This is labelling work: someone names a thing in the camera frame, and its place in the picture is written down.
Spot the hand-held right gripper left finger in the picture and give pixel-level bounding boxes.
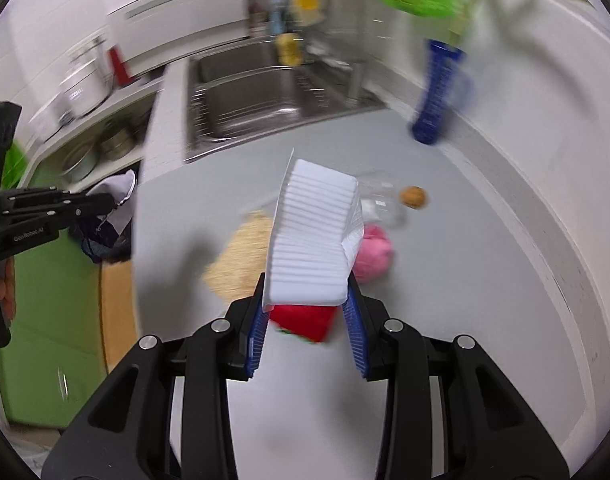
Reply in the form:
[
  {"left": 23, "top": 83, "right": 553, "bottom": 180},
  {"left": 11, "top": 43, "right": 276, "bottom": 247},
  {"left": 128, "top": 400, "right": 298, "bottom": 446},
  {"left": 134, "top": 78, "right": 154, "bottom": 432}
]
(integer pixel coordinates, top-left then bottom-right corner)
[{"left": 41, "top": 272, "right": 270, "bottom": 480}]

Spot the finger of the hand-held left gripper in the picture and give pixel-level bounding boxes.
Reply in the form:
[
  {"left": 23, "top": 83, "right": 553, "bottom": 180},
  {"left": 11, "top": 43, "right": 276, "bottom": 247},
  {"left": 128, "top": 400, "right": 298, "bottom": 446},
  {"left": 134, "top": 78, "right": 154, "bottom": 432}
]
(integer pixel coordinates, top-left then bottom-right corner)
[
  {"left": 0, "top": 186, "right": 74, "bottom": 207},
  {"left": 0, "top": 193, "right": 118, "bottom": 232}
]

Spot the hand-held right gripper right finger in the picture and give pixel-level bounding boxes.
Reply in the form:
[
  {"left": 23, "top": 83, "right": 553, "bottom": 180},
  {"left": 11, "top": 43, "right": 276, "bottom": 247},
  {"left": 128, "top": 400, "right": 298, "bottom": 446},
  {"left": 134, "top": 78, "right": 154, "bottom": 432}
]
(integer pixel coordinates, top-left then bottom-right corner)
[{"left": 342, "top": 275, "right": 570, "bottom": 480}]

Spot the white ribbed plastic packet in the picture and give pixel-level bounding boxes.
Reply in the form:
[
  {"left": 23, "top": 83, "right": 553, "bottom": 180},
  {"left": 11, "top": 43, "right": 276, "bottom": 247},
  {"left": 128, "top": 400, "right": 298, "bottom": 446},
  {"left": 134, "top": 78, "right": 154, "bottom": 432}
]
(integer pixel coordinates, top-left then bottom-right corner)
[{"left": 262, "top": 149, "right": 360, "bottom": 308}]

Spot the clear plastic bottle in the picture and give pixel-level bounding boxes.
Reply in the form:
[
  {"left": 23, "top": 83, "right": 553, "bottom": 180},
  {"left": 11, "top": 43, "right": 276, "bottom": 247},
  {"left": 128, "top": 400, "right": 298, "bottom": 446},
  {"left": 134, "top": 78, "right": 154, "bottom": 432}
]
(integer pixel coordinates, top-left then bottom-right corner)
[{"left": 355, "top": 171, "right": 410, "bottom": 232}]

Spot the brown walnut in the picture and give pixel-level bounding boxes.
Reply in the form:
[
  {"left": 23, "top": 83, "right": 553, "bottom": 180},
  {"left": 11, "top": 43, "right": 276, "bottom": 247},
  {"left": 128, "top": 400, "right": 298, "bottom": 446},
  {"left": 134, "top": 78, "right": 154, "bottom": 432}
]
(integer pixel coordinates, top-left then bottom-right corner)
[{"left": 402, "top": 186, "right": 429, "bottom": 210}]

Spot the person's left hand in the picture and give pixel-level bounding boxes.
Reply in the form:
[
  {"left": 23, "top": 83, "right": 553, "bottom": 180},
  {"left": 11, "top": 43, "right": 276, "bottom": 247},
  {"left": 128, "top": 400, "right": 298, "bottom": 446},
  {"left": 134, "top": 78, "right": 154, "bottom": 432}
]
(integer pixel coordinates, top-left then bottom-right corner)
[{"left": 0, "top": 259, "right": 17, "bottom": 327}]

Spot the pale basin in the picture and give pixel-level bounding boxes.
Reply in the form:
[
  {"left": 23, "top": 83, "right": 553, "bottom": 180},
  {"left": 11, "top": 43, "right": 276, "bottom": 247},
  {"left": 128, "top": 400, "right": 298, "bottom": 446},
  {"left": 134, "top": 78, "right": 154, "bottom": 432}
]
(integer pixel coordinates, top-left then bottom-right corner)
[{"left": 61, "top": 142, "right": 100, "bottom": 184}]

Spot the tan woven mat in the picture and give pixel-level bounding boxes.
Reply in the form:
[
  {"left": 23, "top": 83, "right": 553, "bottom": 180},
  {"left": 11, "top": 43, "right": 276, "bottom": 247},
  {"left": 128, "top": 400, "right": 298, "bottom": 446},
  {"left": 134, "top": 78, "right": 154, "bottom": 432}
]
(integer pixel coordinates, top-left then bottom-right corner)
[{"left": 202, "top": 210, "right": 276, "bottom": 302}]

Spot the pink crumpled ball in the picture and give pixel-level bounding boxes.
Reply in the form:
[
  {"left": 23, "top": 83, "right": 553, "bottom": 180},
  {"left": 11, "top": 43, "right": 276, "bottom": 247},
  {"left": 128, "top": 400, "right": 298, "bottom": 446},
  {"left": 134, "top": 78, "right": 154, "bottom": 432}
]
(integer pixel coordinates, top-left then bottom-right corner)
[{"left": 352, "top": 225, "right": 396, "bottom": 282}]

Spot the white rice cooker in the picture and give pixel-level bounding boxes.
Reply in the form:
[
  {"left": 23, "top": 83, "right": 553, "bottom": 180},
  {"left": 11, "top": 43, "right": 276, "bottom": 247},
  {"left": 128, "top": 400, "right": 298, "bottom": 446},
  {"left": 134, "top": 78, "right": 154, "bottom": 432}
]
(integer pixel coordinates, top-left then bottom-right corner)
[{"left": 56, "top": 42, "right": 112, "bottom": 122}]

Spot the cardboard floor mat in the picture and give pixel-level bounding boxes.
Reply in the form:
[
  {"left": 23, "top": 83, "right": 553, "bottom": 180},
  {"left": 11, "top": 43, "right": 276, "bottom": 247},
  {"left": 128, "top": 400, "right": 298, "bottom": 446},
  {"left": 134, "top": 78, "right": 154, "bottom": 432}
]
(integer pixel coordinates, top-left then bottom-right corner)
[{"left": 99, "top": 259, "right": 139, "bottom": 377}]

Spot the green cabinet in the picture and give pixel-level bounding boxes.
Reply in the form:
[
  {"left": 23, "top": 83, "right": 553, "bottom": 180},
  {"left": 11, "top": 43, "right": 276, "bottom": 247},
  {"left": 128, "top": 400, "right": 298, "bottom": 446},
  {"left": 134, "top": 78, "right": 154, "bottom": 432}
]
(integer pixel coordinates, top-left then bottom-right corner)
[{"left": 0, "top": 160, "right": 136, "bottom": 430}]

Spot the red container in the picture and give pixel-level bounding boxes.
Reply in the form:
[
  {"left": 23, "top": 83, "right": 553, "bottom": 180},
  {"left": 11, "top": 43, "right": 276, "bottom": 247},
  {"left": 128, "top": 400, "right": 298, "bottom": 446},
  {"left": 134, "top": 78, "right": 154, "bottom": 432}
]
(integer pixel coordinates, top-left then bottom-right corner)
[{"left": 107, "top": 45, "right": 134, "bottom": 87}]

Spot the stainless steel sink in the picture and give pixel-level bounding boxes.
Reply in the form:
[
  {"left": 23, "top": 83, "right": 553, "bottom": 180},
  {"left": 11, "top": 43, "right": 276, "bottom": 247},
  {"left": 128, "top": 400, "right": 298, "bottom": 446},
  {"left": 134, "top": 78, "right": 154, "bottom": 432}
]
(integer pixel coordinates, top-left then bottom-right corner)
[{"left": 184, "top": 37, "right": 386, "bottom": 165}]

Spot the white kitchen appliance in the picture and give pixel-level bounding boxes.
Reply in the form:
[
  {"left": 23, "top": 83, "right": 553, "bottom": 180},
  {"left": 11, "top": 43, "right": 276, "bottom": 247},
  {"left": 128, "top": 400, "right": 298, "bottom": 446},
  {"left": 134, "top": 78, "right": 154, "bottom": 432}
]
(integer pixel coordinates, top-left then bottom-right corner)
[{"left": 97, "top": 0, "right": 259, "bottom": 72}]

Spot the yellow sponge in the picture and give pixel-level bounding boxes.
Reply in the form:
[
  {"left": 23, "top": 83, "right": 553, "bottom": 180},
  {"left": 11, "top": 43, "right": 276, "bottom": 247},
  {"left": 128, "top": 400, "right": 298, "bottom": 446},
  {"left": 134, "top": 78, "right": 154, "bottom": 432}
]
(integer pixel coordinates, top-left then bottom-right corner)
[{"left": 276, "top": 32, "right": 304, "bottom": 67}]

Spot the blue vase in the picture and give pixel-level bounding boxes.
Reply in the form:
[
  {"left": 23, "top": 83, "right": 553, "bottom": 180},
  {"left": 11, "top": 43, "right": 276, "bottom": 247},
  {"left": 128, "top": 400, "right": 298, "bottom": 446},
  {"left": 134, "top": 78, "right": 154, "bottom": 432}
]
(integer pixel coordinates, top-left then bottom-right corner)
[{"left": 410, "top": 39, "right": 469, "bottom": 147}]

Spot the steel faucet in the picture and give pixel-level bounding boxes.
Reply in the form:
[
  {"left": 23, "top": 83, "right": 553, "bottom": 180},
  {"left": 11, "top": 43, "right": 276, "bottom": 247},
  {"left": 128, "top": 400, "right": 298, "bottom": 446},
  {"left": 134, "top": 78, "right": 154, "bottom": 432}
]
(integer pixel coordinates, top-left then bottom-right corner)
[{"left": 290, "top": 0, "right": 372, "bottom": 109}]

